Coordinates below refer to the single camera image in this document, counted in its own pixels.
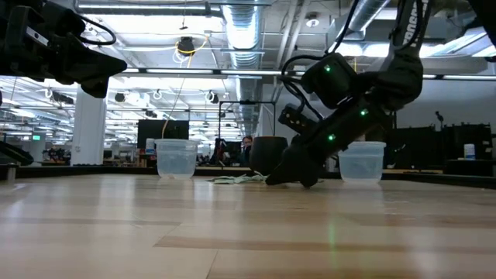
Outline black stand frame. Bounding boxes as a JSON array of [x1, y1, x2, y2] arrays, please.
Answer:
[[218, 99, 277, 168]]

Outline black monitor screen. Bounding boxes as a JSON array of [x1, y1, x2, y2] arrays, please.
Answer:
[[136, 119, 191, 150]]

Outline white pillar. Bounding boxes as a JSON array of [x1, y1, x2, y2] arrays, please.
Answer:
[[71, 83, 108, 167]]

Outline silver ventilation duct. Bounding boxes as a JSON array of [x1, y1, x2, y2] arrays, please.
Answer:
[[309, 0, 391, 74], [221, 0, 265, 136]]

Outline black overhead camera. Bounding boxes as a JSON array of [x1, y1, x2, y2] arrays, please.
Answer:
[[177, 36, 196, 57]]

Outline overhead light bar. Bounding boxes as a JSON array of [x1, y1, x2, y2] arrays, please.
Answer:
[[115, 67, 496, 81]]

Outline yellow hanging cable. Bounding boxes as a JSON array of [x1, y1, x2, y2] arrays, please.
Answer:
[[160, 34, 210, 140]]

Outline person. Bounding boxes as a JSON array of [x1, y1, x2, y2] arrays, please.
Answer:
[[239, 135, 255, 167]]

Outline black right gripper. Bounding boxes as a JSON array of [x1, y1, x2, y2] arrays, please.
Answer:
[[265, 98, 388, 188]]

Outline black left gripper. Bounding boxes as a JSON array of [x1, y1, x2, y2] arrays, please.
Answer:
[[0, 0, 128, 98]]

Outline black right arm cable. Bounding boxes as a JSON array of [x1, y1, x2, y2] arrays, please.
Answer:
[[279, 0, 361, 121]]

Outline black mug yellow inside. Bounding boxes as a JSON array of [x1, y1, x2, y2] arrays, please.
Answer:
[[249, 136, 290, 176]]

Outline black cabinets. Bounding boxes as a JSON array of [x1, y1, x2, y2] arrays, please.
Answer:
[[387, 122, 494, 160]]

